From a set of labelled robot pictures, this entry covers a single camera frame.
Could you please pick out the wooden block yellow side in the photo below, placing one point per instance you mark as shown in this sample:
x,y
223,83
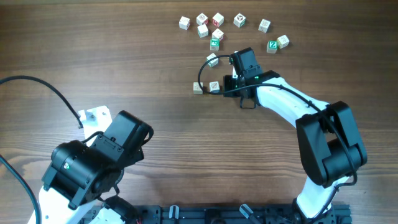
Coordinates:
x,y
282,41

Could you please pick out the plain wooden block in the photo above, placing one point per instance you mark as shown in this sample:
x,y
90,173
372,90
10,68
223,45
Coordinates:
x,y
196,88

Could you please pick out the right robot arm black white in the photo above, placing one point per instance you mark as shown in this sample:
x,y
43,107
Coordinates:
x,y
330,145

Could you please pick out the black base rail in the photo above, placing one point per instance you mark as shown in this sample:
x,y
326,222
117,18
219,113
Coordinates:
x,y
278,214

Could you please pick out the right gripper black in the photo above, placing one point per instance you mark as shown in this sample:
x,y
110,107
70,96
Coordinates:
x,y
227,81

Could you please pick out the wooden block red drawing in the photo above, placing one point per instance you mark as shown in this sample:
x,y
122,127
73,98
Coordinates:
x,y
218,34

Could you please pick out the wooden block blue side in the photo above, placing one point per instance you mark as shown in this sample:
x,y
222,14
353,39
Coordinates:
x,y
214,87

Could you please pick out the wooden block red letter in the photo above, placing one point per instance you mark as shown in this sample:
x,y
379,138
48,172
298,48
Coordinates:
x,y
217,19

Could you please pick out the wooden block green V side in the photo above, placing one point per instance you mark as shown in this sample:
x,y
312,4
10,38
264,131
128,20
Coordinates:
x,y
212,60

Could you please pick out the wooden block green top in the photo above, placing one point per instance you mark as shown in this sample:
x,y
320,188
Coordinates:
x,y
214,45

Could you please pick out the wooden block green side picture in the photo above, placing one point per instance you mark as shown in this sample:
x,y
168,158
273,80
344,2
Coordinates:
x,y
239,20

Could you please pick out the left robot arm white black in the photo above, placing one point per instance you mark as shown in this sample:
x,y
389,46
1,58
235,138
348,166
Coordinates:
x,y
80,171

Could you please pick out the wooden block green Z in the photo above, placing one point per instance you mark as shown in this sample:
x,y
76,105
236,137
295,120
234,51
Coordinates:
x,y
272,47

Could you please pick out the wooden block bee picture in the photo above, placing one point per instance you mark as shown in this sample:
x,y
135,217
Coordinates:
x,y
184,23

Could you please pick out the wooden block red picture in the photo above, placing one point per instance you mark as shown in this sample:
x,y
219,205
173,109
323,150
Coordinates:
x,y
202,19

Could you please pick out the wooden block plain pattern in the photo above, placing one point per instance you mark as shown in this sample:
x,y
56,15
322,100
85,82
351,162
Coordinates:
x,y
264,25

